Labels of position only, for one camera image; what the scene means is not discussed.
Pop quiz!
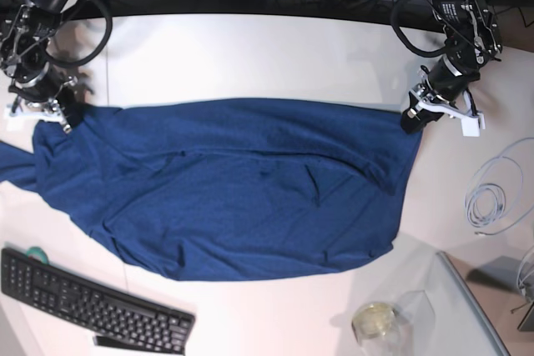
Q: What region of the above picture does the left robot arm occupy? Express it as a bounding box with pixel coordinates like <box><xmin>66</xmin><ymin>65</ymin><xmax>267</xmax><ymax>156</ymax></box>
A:
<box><xmin>390</xmin><ymin>0</ymin><xmax>502</xmax><ymax>137</ymax></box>

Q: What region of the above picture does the blue t-shirt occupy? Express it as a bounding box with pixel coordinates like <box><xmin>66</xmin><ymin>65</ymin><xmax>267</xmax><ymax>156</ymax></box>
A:
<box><xmin>1</xmin><ymin>98</ymin><xmax>421</xmax><ymax>282</ymax></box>

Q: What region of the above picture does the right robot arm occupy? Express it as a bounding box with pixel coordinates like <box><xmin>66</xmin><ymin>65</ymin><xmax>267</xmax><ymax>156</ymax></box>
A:
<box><xmin>1</xmin><ymin>0</ymin><xmax>113</xmax><ymax>133</ymax></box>

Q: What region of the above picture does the black keyboard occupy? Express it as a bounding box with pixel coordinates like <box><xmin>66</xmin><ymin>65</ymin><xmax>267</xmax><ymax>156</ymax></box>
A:
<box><xmin>1</xmin><ymin>248</ymin><xmax>195</xmax><ymax>355</ymax></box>

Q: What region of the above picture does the grey metal stand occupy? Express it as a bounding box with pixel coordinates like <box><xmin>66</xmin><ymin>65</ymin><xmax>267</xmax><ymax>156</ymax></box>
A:
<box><xmin>466</xmin><ymin>256</ymin><xmax>533</xmax><ymax>333</ymax></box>

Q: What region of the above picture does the green tape roll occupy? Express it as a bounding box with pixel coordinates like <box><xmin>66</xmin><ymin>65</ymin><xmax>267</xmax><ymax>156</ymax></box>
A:
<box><xmin>25</xmin><ymin>246</ymin><xmax>49</xmax><ymax>264</ymax></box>

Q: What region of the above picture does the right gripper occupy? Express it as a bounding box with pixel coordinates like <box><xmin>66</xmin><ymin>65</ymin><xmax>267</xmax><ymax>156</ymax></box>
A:
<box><xmin>3</xmin><ymin>70</ymin><xmax>86</xmax><ymax>133</ymax></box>

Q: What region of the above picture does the coiled light blue cable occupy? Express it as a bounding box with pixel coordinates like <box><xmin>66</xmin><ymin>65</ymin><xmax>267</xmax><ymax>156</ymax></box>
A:
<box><xmin>463</xmin><ymin>137</ymin><xmax>534</xmax><ymax>237</ymax></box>

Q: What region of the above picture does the clear glass jar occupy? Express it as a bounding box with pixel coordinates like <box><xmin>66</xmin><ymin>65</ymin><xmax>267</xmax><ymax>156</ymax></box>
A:
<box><xmin>351</xmin><ymin>290</ymin><xmax>436</xmax><ymax>356</ymax></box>

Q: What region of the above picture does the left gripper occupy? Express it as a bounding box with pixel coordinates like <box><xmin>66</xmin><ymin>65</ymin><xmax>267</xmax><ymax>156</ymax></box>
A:
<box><xmin>400</xmin><ymin>55</ymin><xmax>486</xmax><ymax>138</ymax></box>

